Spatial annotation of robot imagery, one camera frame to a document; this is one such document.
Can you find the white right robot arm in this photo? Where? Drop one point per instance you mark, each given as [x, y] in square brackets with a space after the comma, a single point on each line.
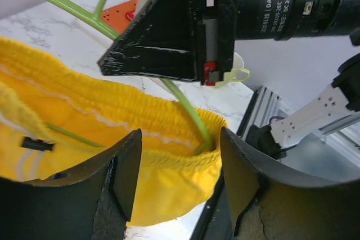
[285, 19]

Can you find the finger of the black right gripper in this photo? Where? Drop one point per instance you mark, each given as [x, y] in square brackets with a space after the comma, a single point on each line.
[158, 42]

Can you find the green hanger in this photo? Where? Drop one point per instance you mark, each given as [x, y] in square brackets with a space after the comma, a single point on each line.
[93, 19]

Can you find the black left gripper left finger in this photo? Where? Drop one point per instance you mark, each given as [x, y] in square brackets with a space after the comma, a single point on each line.
[91, 200]

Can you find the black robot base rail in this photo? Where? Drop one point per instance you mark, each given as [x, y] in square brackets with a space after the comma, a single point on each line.
[214, 221]

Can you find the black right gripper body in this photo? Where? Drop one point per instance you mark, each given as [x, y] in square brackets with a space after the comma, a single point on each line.
[216, 32]

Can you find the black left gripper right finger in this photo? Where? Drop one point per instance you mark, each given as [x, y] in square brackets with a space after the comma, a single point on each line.
[269, 200]

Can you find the pale yellow mug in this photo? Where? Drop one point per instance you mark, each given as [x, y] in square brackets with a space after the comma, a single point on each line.
[238, 72]

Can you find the yellow shorts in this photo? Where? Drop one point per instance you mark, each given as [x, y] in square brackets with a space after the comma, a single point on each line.
[53, 118]

